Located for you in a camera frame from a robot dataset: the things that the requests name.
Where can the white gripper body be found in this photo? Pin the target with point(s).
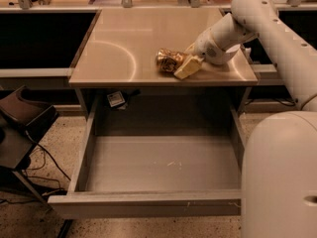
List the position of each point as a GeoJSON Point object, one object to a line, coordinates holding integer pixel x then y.
{"type": "Point", "coordinates": [207, 49]}

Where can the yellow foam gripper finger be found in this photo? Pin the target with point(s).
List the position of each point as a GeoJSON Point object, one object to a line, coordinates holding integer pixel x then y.
{"type": "Point", "coordinates": [190, 66]}
{"type": "Point", "coordinates": [190, 49]}

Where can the crushed orange soda can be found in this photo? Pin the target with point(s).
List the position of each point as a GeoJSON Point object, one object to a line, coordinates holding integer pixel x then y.
{"type": "Point", "coordinates": [169, 61]}

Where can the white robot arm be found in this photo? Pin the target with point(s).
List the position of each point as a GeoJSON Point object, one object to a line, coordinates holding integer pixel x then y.
{"type": "Point", "coordinates": [279, 172]}

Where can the grey counter cabinet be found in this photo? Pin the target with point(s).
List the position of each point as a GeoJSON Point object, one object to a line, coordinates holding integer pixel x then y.
{"type": "Point", "coordinates": [121, 51]}

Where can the open grey top drawer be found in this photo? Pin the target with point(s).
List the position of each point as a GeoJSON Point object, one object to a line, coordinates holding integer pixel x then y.
{"type": "Point", "coordinates": [172, 155]}

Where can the white ceramic bowl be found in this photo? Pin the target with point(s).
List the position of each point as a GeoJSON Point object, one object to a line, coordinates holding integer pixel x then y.
{"type": "Point", "coordinates": [228, 58]}

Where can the white label tag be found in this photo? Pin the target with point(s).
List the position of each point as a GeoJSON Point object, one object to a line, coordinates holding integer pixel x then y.
{"type": "Point", "coordinates": [116, 99]}

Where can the dark brown side cart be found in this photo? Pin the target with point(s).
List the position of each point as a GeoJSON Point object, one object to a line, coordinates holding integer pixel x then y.
{"type": "Point", "coordinates": [24, 122]}

